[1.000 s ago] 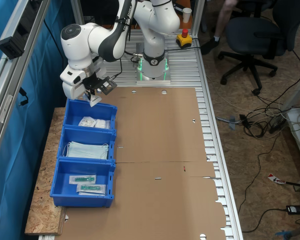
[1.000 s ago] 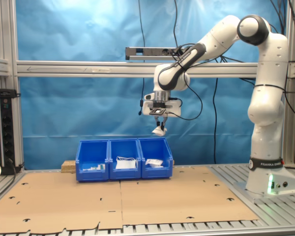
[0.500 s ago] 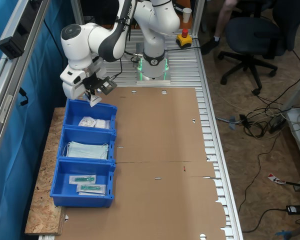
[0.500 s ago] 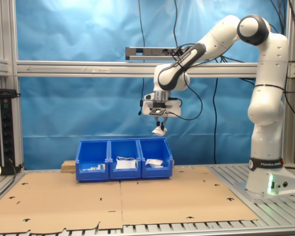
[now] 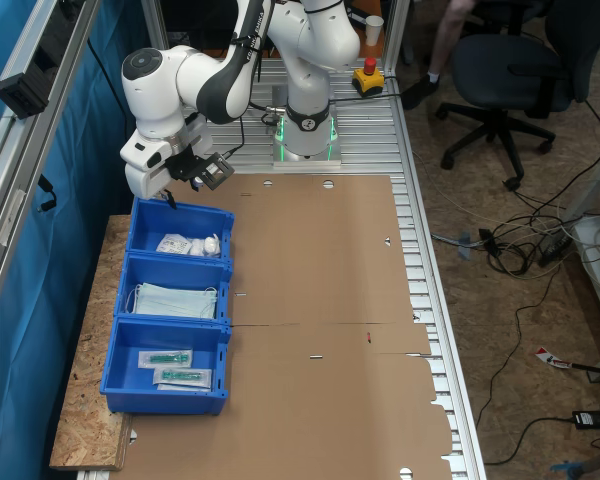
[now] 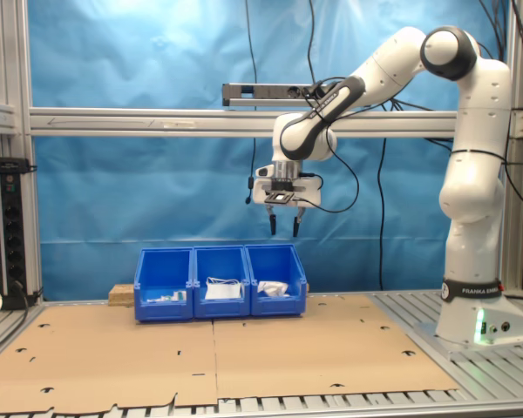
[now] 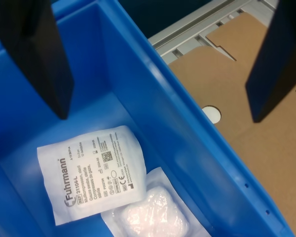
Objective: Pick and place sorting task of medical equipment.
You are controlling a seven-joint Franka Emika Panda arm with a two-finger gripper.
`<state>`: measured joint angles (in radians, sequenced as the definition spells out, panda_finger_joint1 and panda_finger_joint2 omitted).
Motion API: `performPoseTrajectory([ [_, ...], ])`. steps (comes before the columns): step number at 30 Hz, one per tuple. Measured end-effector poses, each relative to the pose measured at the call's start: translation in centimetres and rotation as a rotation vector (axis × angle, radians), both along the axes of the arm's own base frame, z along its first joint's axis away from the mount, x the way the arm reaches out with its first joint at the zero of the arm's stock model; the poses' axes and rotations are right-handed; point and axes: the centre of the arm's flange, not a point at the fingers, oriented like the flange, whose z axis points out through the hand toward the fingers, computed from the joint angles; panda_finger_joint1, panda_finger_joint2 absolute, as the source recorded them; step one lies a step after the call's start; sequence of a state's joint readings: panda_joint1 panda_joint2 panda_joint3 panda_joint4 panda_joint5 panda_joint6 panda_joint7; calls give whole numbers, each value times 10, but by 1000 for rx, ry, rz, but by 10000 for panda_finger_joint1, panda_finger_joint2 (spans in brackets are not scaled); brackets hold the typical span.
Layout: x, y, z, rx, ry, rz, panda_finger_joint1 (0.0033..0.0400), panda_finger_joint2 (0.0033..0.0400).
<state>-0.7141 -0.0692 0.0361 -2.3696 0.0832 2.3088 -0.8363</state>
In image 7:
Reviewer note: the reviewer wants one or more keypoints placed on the brown cardboard sheet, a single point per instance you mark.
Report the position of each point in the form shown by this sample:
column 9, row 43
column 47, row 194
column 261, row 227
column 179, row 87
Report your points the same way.
column 236, row 160

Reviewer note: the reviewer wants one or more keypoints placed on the blue bin with gauze packets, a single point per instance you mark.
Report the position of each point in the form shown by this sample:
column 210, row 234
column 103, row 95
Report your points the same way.
column 162, row 111

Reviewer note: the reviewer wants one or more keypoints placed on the white printed gauze packet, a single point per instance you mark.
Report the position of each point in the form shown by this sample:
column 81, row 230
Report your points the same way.
column 88, row 172

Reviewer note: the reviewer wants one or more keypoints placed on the clear gauze pad packet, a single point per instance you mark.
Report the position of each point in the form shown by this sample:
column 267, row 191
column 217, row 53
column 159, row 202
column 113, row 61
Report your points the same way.
column 153, row 217

